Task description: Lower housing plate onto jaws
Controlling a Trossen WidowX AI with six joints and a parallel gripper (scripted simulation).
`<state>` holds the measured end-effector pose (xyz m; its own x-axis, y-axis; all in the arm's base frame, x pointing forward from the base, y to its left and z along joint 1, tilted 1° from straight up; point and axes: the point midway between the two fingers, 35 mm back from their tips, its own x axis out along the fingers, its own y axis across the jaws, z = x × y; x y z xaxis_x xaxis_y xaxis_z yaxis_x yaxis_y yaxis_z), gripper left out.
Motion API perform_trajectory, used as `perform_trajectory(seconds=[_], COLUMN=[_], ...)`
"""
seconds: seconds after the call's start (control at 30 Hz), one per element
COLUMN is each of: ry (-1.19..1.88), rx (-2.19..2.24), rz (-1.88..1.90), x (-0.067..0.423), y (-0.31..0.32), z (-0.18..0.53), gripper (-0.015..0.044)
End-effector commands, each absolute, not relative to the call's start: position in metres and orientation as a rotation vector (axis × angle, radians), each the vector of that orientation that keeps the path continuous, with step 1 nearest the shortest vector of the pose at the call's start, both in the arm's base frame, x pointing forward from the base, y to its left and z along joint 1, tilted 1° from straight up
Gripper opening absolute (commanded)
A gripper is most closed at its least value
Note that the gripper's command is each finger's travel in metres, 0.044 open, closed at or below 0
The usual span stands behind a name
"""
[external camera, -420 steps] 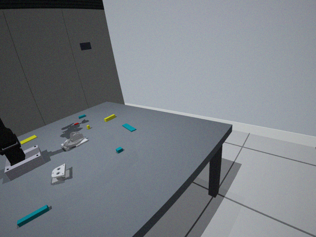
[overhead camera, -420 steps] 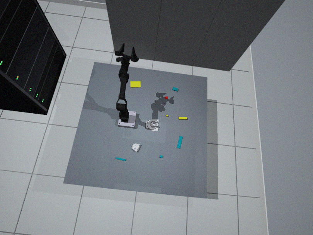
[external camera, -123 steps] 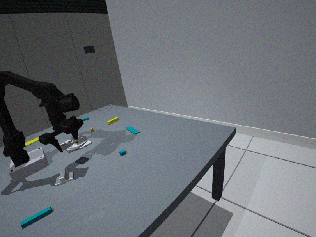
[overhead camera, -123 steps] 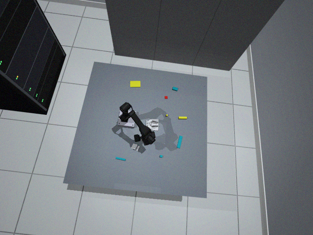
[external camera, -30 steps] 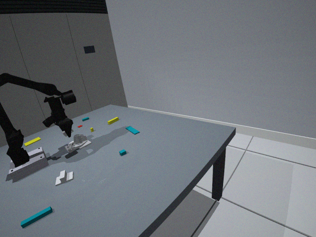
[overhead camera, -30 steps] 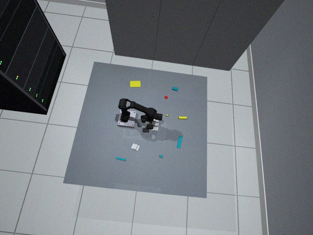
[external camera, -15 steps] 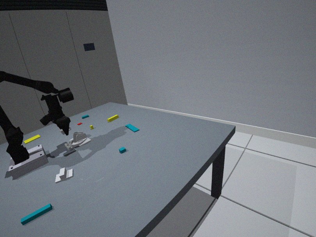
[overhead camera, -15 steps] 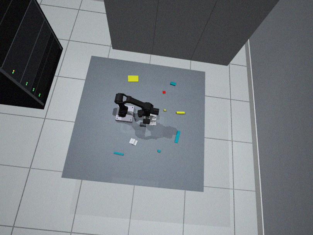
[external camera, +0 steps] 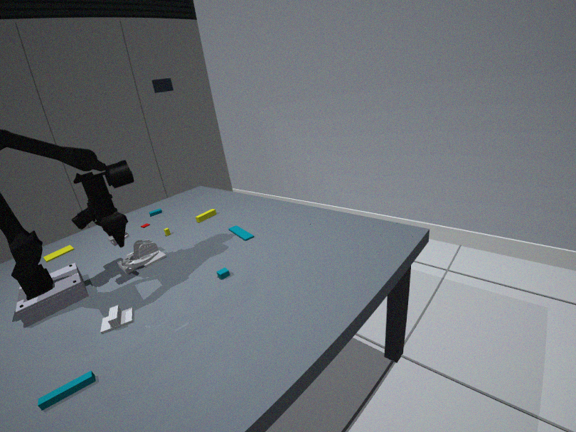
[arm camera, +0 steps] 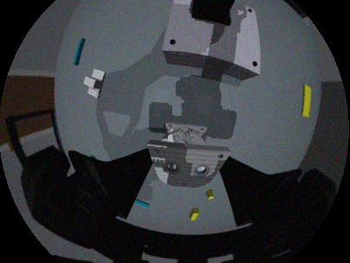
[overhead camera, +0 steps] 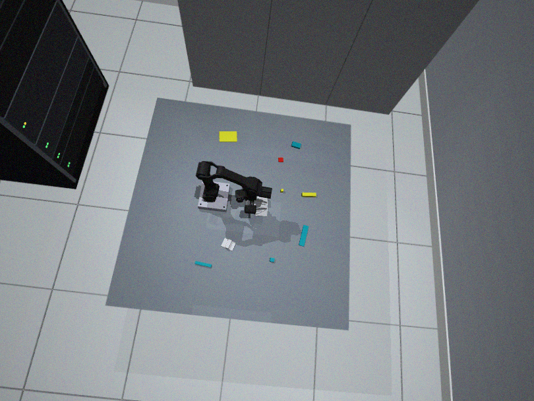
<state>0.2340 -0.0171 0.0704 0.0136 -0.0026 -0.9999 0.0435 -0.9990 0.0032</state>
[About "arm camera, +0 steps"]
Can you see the teal flat plate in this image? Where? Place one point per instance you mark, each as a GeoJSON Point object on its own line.
{"type": "Point", "coordinates": [141, 203]}

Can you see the teal rectangular bar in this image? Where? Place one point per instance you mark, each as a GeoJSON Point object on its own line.
{"type": "Point", "coordinates": [78, 52]}

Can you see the yellow flat rectangular plate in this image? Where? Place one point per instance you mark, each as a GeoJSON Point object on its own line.
{"type": "Point", "coordinates": [306, 101]}

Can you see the yellow rectangular bar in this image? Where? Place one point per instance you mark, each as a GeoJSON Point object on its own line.
{"type": "Point", "coordinates": [194, 214]}

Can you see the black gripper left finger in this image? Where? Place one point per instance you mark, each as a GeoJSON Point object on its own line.
{"type": "Point", "coordinates": [120, 178]}

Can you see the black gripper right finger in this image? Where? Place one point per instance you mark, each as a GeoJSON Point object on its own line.
{"type": "Point", "coordinates": [249, 190]}

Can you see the small yellow block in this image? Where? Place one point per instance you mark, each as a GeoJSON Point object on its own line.
{"type": "Point", "coordinates": [210, 194]}

